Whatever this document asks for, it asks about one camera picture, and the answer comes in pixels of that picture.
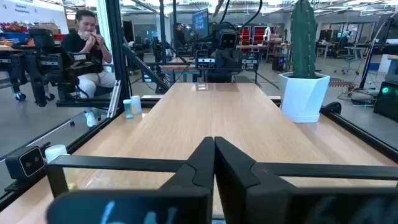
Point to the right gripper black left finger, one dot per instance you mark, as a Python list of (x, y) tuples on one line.
[(186, 199)]

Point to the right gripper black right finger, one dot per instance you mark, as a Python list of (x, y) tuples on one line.
[(248, 193)]

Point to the teal medicine bottle white cap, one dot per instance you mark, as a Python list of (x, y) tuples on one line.
[(127, 110)]

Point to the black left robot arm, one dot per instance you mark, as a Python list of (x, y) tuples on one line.
[(227, 77)]

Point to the black neighbour rig robot arm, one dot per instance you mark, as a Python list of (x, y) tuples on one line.
[(40, 62), (81, 67)]

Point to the wooden shelf black metal legs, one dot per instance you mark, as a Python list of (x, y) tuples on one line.
[(202, 118)]

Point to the red storage rack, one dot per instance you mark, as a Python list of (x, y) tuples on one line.
[(258, 34)]

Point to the computer monitor blue screen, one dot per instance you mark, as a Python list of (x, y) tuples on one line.
[(200, 23)]

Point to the green cactus plant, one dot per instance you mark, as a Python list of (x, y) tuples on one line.
[(303, 40)]

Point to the white faceted plant pot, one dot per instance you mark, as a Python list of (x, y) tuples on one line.
[(303, 99)]

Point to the person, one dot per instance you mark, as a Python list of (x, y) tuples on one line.
[(81, 43)]

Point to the black computer case green light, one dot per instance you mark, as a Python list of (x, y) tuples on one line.
[(385, 102)]

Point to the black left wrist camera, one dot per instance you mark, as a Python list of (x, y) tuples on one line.
[(228, 39)]

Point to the black vertical gantry post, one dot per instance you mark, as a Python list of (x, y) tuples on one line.
[(116, 46)]

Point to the silver aluminium bracket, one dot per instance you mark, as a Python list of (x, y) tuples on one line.
[(114, 99)]

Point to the small black camera box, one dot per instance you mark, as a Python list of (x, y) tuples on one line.
[(29, 161)]

